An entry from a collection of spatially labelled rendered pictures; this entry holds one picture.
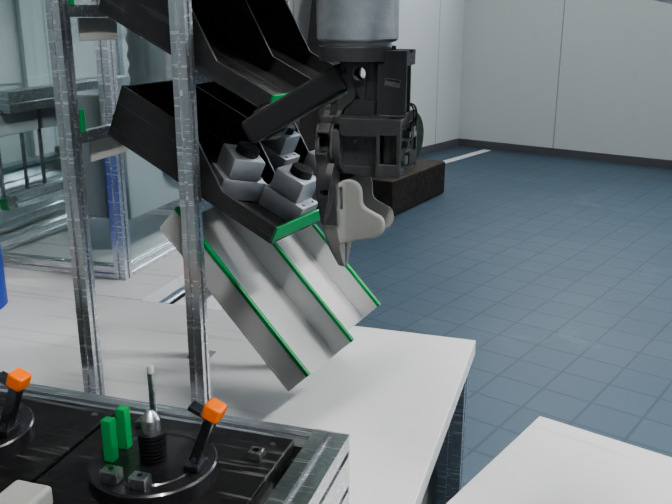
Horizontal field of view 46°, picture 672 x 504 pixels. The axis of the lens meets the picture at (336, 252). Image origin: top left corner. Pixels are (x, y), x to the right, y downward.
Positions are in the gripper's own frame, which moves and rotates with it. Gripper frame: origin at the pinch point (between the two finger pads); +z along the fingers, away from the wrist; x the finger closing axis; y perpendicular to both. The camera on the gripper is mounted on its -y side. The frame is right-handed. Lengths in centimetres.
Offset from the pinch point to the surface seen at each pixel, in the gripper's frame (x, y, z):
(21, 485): -13.6, -30.0, 24.2
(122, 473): -9.6, -20.5, 23.4
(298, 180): 21.5, -11.9, -2.4
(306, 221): 22.7, -11.3, 3.3
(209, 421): -6.0, -11.9, 17.7
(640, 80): 778, 69, 39
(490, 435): 187, -1, 123
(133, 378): 35, -48, 37
